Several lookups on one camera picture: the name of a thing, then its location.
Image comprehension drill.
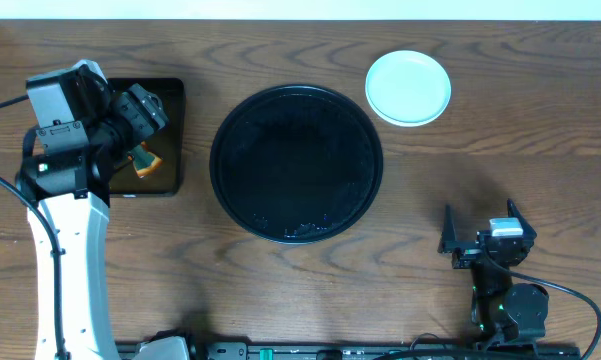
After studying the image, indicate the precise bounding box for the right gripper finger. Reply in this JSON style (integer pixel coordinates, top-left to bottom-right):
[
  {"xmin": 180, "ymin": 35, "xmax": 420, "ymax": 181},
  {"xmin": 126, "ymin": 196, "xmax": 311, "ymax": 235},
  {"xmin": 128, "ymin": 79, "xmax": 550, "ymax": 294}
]
[
  {"xmin": 507, "ymin": 198, "xmax": 536, "ymax": 238},
  {"xmin": 437, "ymin": 205, "xmax": 458, "ymax": 254}
]

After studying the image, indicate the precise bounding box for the green yellow sponge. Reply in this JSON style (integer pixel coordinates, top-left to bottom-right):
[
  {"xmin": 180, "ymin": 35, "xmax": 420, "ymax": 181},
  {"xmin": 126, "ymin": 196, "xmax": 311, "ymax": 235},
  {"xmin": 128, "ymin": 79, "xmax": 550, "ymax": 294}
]
[{"xmin": 127, "ymin": 141, "xmax": 163, "ymax": 178}]

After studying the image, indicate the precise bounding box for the light green plate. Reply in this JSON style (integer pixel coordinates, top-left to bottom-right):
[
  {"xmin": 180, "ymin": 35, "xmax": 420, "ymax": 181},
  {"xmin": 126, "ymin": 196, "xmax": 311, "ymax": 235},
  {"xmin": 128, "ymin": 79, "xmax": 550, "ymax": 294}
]
[{"xmin": 364, "ymin": 50, "xmax": 452, "ymax": 127}]

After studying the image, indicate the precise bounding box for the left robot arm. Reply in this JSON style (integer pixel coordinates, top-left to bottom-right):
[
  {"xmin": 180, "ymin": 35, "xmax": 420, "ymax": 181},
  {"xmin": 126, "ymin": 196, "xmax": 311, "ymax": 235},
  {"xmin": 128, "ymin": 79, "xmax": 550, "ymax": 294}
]
[{"xmin": 16, "ymin": 76, "xmax": 169, "ymax": 359}]

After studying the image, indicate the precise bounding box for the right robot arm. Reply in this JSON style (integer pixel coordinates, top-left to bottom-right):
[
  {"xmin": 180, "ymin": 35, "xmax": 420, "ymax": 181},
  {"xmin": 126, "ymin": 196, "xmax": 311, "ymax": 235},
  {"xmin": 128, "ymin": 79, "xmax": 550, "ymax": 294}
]
[{"xmin": 438, "ymin": 200, "xmax": 549, "ymax": 351}]

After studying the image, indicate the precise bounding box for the black rectangular water tray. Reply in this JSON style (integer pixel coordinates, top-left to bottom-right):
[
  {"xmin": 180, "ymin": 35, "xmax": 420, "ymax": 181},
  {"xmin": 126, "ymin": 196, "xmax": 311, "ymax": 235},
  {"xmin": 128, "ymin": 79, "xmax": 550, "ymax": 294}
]
[{"xmin": 109, "ymin": 78, "xmax": 186, "ymax": 198}]

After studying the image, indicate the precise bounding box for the round black tray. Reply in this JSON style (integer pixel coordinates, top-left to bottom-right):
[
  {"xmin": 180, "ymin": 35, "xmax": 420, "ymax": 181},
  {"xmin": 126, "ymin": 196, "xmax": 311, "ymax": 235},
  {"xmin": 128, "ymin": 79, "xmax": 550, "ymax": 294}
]
[{"xmin": 209, "ymin": 84, "xmax": 384, "ymax": 245}]

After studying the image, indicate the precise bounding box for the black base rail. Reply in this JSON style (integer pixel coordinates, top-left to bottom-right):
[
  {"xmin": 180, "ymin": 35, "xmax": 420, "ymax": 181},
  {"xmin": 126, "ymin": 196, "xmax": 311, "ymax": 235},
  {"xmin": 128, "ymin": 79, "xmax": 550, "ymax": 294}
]
[{"xmin": 189, "ymin": 341, "xmax": 580, "ymax": 360}]

